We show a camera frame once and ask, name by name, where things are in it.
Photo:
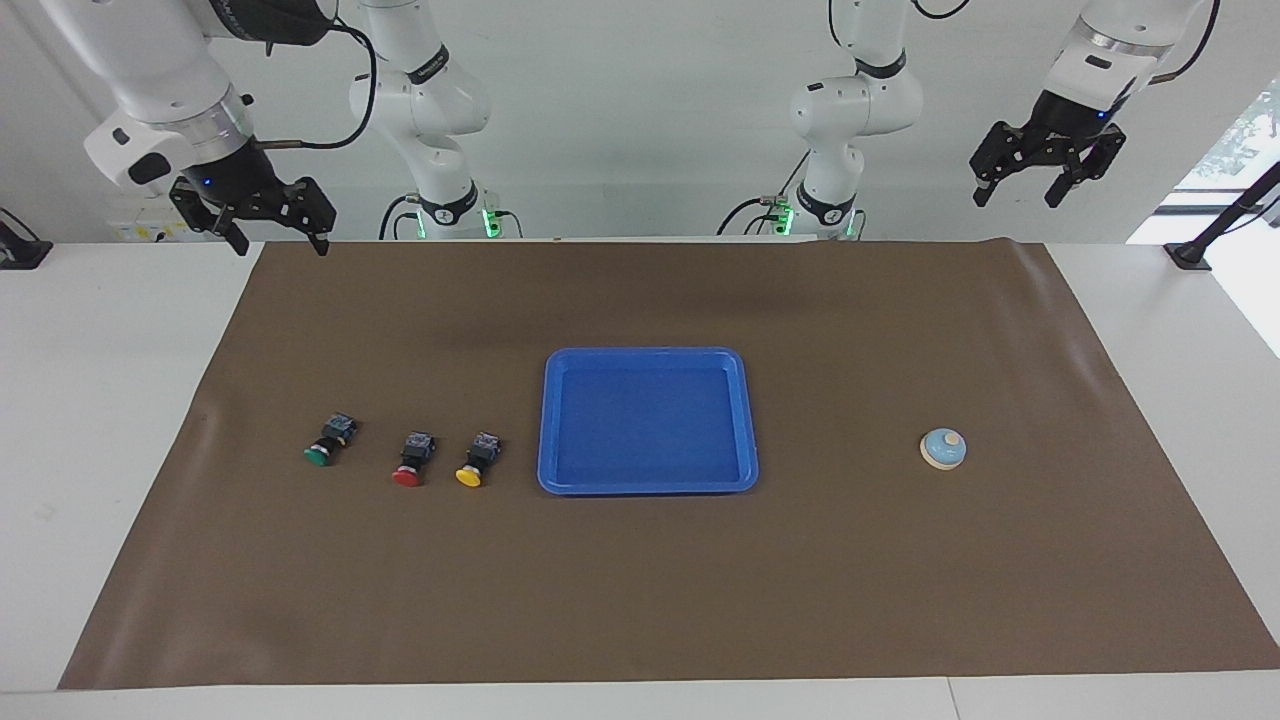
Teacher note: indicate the black clamp stand with rod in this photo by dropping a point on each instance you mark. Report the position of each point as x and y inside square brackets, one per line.
[1188, 255]

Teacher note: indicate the blue plastic tray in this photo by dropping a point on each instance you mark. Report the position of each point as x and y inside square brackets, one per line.
[650, 420]

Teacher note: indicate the bright window with greenery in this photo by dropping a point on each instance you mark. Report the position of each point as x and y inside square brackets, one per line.
[1240, 140]

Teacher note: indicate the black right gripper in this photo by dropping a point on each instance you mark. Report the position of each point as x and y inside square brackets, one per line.
[240, 185]

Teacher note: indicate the green push button switch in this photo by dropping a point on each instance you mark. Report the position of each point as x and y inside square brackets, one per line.
[318, 456]

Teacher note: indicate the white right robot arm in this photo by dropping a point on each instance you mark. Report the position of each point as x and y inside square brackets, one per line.
[160, 70]

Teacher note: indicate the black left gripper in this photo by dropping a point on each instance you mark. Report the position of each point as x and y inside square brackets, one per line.
[1065, 125]

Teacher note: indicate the white power strip yellow stickers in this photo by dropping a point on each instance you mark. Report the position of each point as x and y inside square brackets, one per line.
[150, 232]

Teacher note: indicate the light blue desk bell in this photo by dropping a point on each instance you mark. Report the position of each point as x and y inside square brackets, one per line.
[940, 452]

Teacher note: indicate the red push button switch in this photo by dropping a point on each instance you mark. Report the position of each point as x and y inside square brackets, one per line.
[407, 477]

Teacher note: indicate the brown table mat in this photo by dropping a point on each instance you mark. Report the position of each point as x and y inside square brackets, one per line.
[640, 580]

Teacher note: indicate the yellow push button switch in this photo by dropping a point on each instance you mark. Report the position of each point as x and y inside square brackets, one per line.
[467, 477]

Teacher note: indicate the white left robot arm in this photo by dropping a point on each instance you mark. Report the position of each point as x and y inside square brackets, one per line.
[855, 105]

